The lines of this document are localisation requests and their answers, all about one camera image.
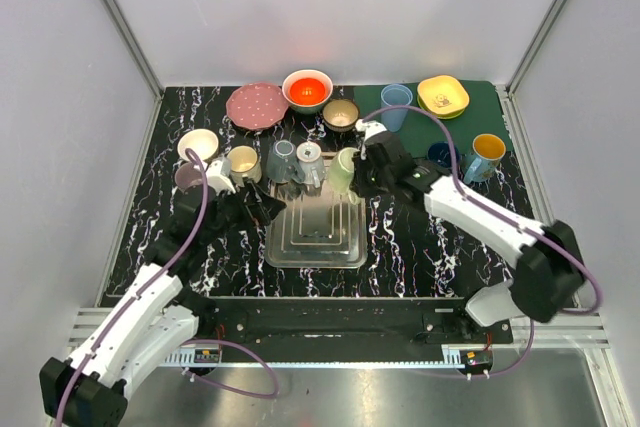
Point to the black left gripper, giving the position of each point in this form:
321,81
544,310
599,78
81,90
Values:
251,206

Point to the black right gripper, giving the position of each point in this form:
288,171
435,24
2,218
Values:
361,161

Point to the cream mug black handle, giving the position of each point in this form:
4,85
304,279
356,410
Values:
245,165

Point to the light green mug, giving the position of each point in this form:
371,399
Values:
341,170

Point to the dark blue mug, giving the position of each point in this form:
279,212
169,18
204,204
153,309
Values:
440,154

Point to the pink mug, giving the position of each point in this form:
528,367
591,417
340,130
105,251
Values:
188,176

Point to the blue butterfly mug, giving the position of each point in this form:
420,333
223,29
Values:
479,165

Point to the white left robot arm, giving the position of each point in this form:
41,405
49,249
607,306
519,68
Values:
159,312

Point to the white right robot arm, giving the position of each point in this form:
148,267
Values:
542,256

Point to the slate blue faceted mug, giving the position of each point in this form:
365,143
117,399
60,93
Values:
283,164

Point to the light grey-blue mug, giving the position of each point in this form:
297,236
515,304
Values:
310,158

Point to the brown patterned bowl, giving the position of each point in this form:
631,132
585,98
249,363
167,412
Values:
340,115

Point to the blue plastic cup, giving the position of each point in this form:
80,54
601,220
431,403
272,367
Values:
395,95

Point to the metal tray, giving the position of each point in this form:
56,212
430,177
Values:
318,228

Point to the cream tan bowl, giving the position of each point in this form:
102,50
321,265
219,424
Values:
203,142

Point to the green square dish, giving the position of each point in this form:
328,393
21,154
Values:
448,116

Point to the yellow square dish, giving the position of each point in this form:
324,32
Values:
443,94

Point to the pink dotted plate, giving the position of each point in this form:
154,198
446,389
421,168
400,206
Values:
257,106

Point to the bowl with orange inside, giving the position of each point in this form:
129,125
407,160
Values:
307,90

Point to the green mat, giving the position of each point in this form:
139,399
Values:
482,115

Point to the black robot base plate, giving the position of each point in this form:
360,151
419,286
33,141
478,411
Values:
293,330

